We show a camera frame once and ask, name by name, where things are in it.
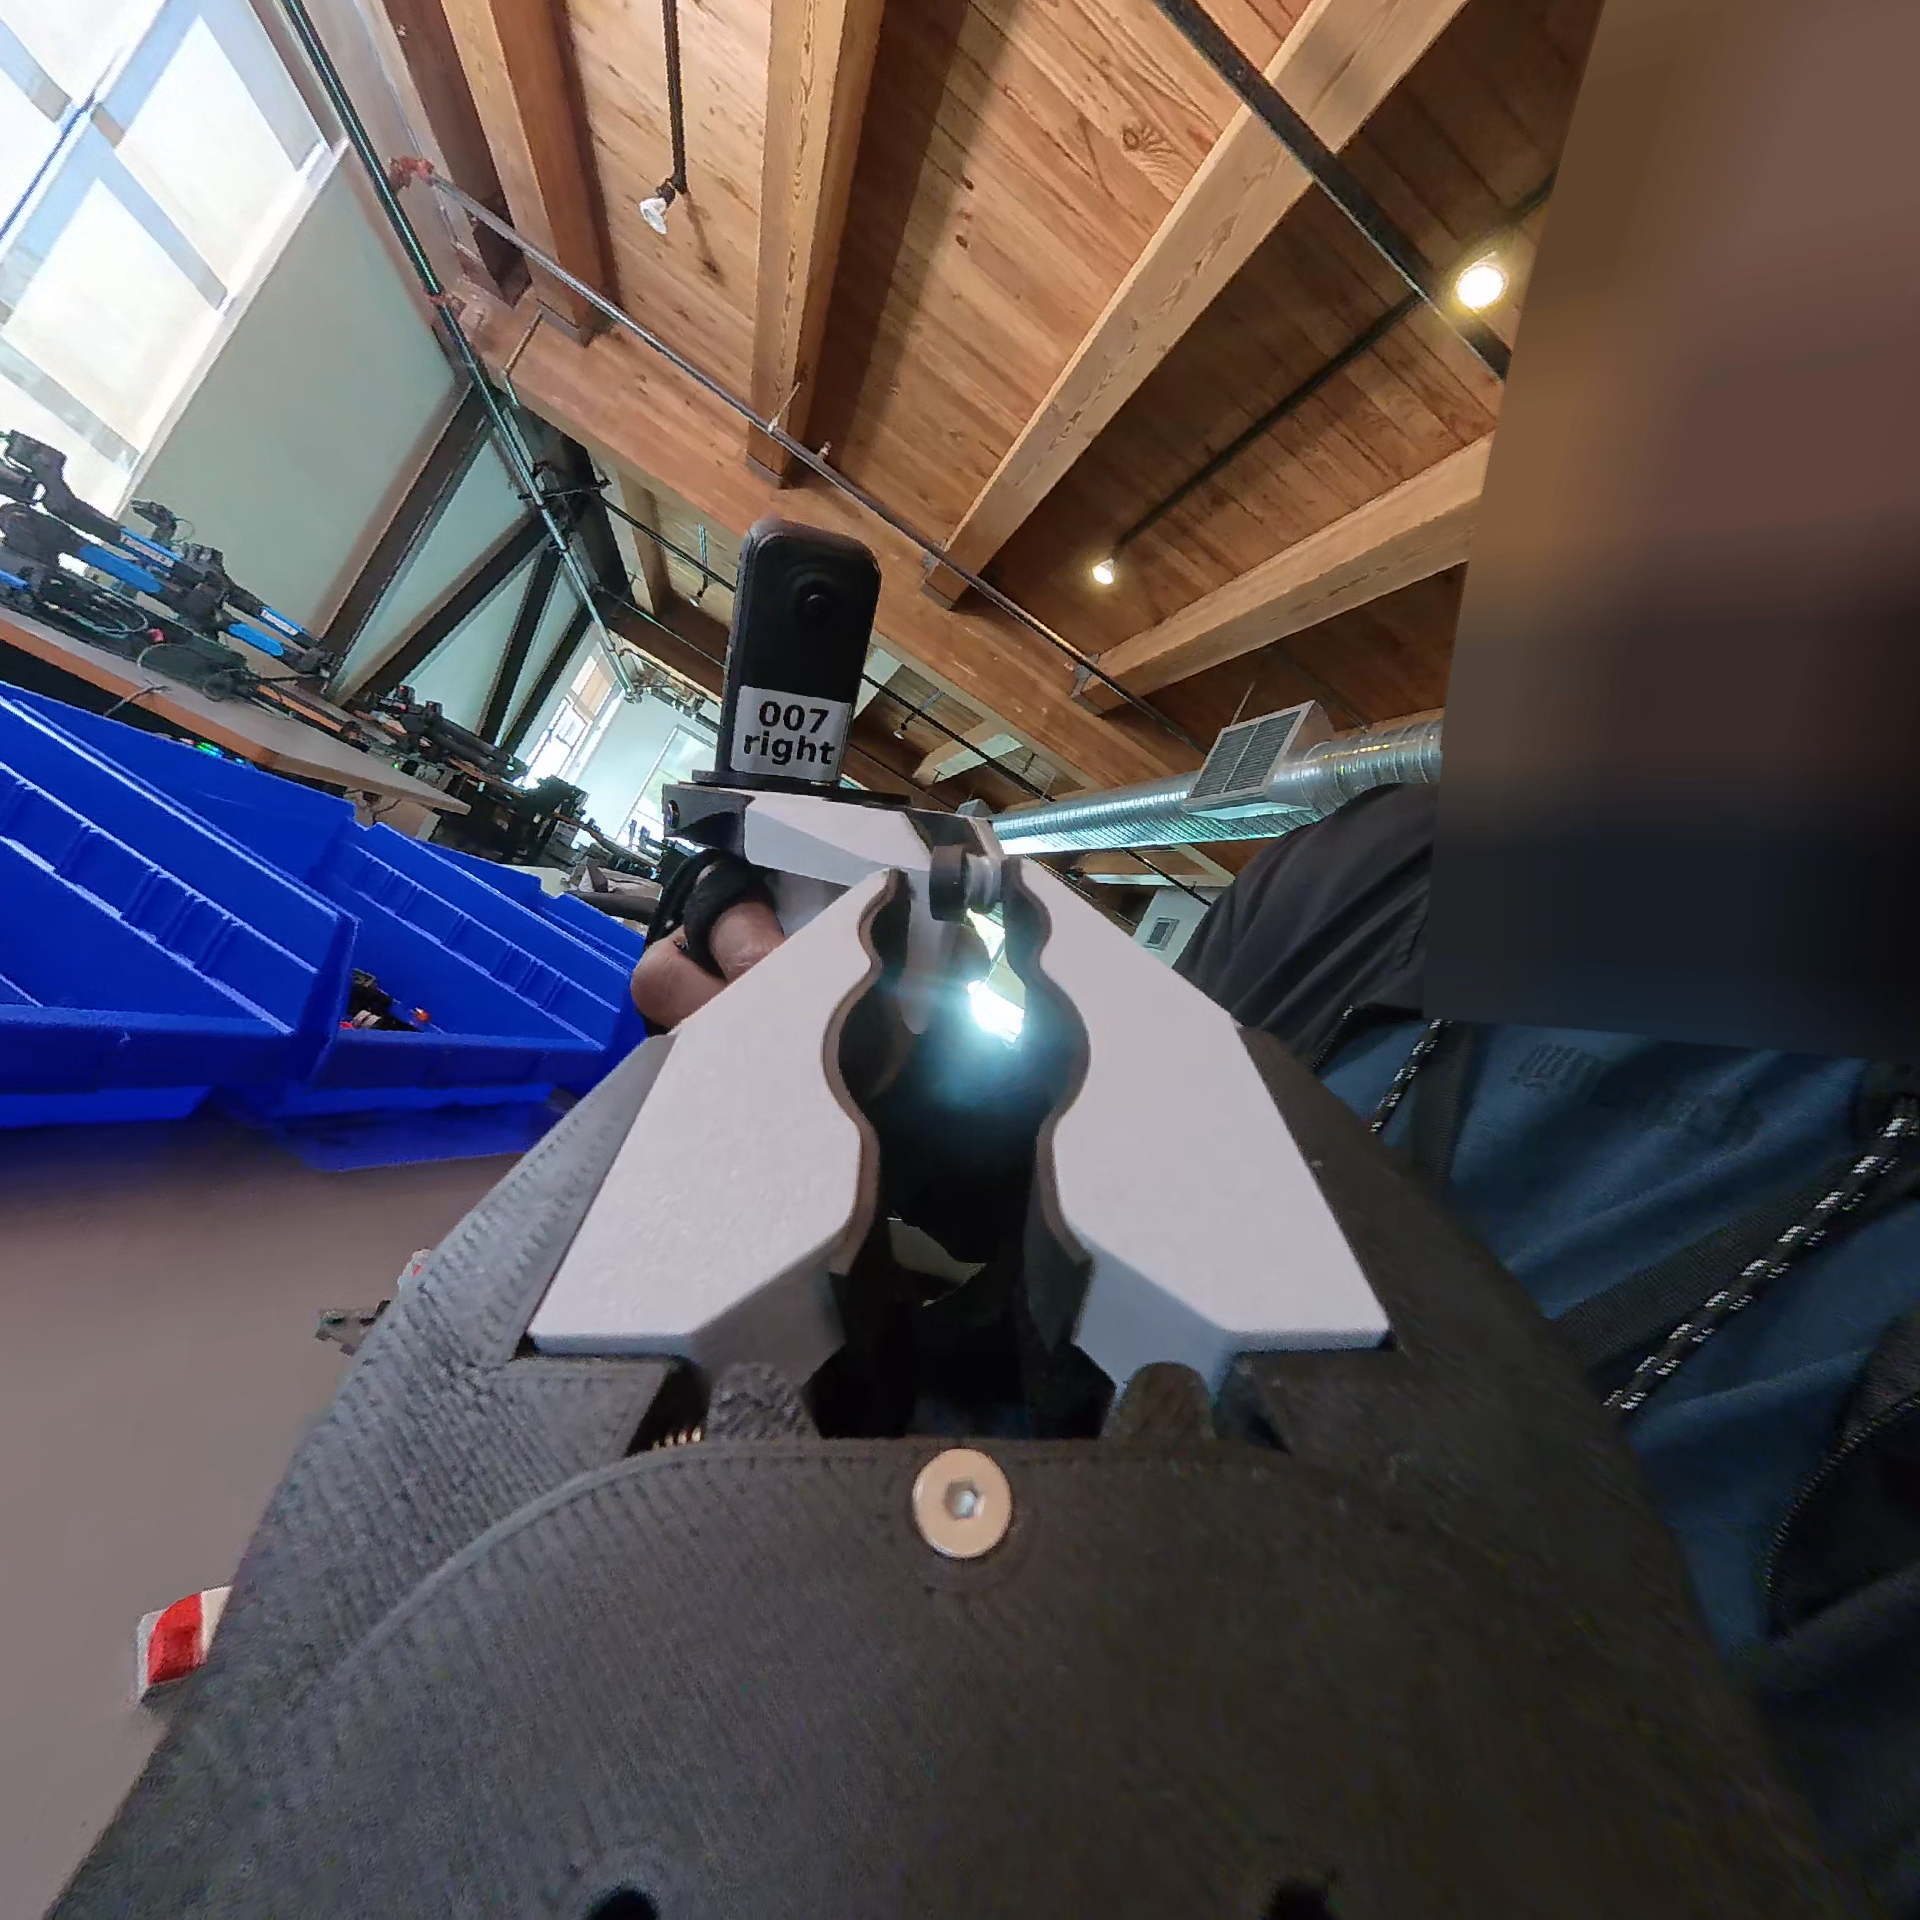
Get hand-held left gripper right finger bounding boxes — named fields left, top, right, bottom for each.
left=995, top=858, right=1394, bottom=1379

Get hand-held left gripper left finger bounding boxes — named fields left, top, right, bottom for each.
left=530, top=869, right=910, bottom=1371

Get grey desk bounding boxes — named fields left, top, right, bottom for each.
left=0, top=1109, right=633, bottom=1920

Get person's right hand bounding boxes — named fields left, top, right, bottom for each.
left=631, top=899, right=791, bottom=1037

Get person in dark blue jacket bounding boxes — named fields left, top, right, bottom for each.
left=1168, top=961, right=1920, bottom=1920

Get long wooden table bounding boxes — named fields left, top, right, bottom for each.
left=0, top=606, right=469, bottom=819

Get black blue robot arms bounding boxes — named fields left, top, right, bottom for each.
left=0, top=432, right=345, bottom=697

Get red white striped brick wing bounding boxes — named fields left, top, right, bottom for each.
left=134, top=1588, right=235, bottom=1699

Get silver ventilation duct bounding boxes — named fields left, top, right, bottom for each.
left=990, top=694, right=1448, bottom=858

